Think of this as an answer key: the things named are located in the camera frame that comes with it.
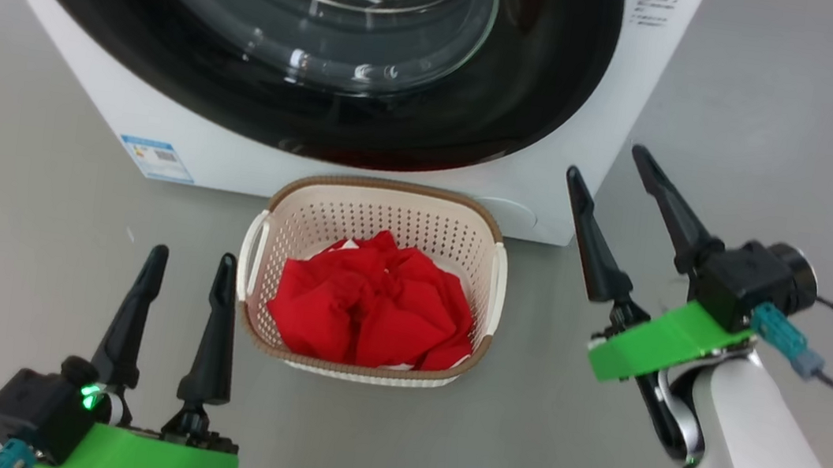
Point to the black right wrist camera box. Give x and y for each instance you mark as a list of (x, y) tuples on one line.
[(744, 282)]

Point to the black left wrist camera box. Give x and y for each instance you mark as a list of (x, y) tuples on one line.
[(38, 406)]

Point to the red and white garment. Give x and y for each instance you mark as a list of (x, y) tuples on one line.
[(312, 309), (416, 305)]

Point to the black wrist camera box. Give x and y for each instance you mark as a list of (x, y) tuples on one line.
[(38, 406), (744, 282)]

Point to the white front-load washing machine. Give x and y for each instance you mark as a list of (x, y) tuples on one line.
[(637, 118)]

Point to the cream perforated laundry basket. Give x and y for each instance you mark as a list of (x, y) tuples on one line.
[(387, 211)]

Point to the blue energy label sticker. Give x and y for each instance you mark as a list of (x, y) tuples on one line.
[(157, 159)]

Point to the dark round glass washer door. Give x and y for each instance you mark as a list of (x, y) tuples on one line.
[(530, 81)]

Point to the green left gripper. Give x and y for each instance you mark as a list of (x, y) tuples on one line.
[(142, 463)]

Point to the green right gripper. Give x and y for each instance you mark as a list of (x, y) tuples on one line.
[(658, 339)]

